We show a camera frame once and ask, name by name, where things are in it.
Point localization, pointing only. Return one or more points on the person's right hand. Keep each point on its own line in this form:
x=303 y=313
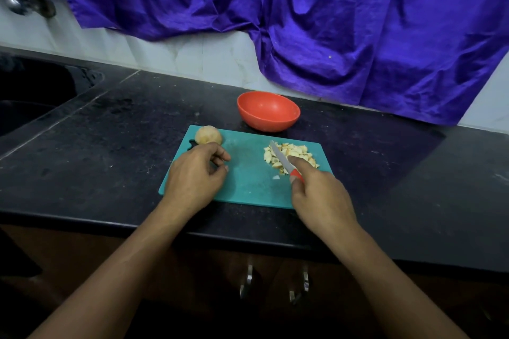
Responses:
x=322 y=201

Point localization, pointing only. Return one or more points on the person's left hand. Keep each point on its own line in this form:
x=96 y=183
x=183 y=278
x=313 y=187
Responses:
x=192 y=182

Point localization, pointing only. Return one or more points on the brown potato half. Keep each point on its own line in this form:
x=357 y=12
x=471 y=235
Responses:
x=208 y=135

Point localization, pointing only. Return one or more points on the teal plastic cutting board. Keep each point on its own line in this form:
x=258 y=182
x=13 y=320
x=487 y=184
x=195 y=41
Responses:
x=246 y=184

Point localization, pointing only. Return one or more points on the pile of diced apple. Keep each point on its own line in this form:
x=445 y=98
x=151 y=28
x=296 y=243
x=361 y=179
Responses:
x=298 y=152

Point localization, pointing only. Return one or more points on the orange bowl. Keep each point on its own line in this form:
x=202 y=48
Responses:
x=269 y=111

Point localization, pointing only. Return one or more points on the person's left forearm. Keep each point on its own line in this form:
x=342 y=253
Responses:
x=103 y=287

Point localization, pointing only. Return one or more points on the person's right forearm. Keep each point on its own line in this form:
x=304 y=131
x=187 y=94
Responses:
x=398 y=295

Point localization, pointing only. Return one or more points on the dark kitchen sink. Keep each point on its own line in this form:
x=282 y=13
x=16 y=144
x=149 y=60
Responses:
x=36 y=96

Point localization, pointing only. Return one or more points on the purple cloth curtain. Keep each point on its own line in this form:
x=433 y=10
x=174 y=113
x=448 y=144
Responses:
x=374 y=17

